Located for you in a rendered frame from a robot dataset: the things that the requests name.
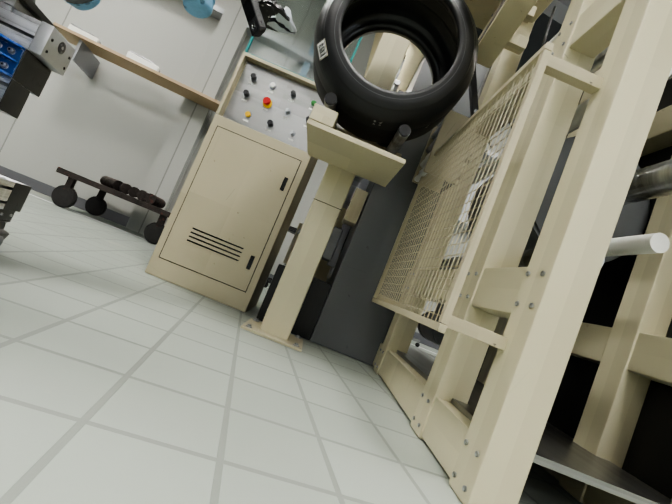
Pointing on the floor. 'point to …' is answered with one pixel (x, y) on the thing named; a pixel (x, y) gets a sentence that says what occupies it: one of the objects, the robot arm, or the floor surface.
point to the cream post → (325, 209)
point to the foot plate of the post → (273, 335)
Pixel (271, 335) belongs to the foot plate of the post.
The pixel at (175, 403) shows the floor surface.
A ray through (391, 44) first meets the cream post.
